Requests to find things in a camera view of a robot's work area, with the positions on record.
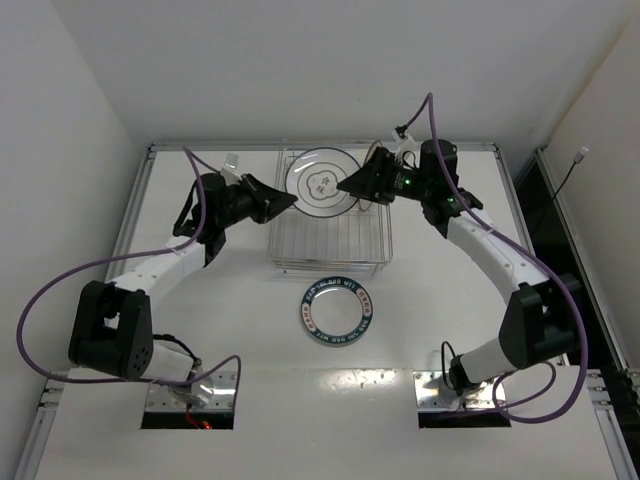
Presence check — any metal base plate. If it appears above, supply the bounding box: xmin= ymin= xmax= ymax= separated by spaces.
xmin=412 ymin=370 xmax=507 ymax=414
xmin=145 ymin=371 xmax=237 ymax=413

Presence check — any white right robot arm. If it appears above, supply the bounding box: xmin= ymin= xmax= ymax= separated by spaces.
xmin=337 ymin=140 xmax=580 ymax=395

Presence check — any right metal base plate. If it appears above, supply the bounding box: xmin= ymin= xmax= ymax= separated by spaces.
xmin=412 ymin=370 xmax=507 ymax=414

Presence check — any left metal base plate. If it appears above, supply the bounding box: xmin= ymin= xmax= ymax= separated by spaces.
xmin=145 ymin=371 xmax=237 ymax=413

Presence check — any wire dish rack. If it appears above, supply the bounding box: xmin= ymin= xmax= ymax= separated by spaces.
xmin=268 ymin=142 xmax=393 ymax=275

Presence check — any white plate with green rings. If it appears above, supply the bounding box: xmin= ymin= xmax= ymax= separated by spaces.
xmin=284 ymin=147 xmax=360 ymax=219

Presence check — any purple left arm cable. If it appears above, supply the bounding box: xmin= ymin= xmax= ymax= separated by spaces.
xmin=16 ymin=147 xmax=242 ymax=396

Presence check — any white plate with orange sunburst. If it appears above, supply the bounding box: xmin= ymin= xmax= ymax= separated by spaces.
xmin=357 ymin=140 xmax=384 ymax=212

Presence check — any plate with teal lettered rim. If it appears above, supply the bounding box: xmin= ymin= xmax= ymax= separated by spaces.
xmin=300 ymin=276 xmax=374 ymax=347

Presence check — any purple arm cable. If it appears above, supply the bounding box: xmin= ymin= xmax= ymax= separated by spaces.
xmin=392 ymin=92 xmax=590 ymax=425
xmin=16 ymin=147 xmax=242 ymax=396

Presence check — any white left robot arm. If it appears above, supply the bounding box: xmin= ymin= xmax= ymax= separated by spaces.
xmin=68 ymin=173 xmax=297 ymax=384

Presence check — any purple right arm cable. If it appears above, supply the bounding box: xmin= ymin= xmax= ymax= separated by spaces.
xmin=392 ymin=92 xmax=590 ymax=425

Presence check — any aluminium table frame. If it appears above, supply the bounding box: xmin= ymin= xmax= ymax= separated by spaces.
xmin=14 ymin=140 xmax=640 ymax=480

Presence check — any black wall cable with plug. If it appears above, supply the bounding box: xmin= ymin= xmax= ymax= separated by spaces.
xmin=553 ymin=146 xmax=590 ymax=199

